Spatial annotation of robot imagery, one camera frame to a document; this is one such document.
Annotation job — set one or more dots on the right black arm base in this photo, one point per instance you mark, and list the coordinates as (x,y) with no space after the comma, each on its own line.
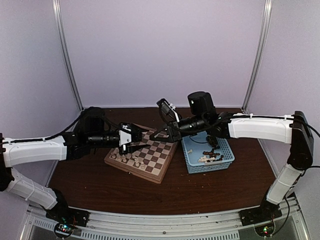
(266,211)

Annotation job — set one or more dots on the white queen chess piece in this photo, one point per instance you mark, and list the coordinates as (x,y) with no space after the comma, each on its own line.
(136,162)

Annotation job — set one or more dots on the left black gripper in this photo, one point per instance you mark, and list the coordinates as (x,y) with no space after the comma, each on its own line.
(133,127)

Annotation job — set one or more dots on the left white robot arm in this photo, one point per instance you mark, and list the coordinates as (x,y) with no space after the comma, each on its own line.
(16,153)

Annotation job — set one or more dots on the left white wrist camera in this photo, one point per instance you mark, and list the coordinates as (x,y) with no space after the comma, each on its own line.
(125,138)

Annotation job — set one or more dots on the left aluminium frame post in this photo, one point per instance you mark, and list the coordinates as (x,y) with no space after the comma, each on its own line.
(56,4)

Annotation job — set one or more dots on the wooden folding chess board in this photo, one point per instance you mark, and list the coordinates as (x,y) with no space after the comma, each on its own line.
(156,157)

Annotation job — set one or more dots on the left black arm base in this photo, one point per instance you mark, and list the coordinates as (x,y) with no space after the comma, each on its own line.
(63,214)

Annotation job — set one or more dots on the white pawn chess piece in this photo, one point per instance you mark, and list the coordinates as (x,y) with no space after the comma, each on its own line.
(124,159)

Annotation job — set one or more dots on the aluminium frame post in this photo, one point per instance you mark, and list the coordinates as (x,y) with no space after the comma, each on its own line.
(264,30)
(56,4)

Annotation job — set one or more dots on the dark chess pieces pile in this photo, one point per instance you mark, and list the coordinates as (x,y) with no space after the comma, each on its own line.
(213,142)

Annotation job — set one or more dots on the light blue plastic basket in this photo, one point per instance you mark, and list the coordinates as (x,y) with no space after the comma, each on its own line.
(199,144)

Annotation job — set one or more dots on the front aluminium rail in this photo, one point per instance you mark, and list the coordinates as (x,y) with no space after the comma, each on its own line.
(223,225)

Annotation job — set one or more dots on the white chess pieces pile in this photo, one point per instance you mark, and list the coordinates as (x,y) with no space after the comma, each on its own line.
(195,158)

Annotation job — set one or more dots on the right aluminium frame post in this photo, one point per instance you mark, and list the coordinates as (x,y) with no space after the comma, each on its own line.
(264,30)

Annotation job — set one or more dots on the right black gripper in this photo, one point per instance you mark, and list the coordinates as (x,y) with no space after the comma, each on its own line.
(174,134)

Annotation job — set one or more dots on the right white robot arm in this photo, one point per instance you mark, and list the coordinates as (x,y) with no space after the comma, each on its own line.
(287,140)

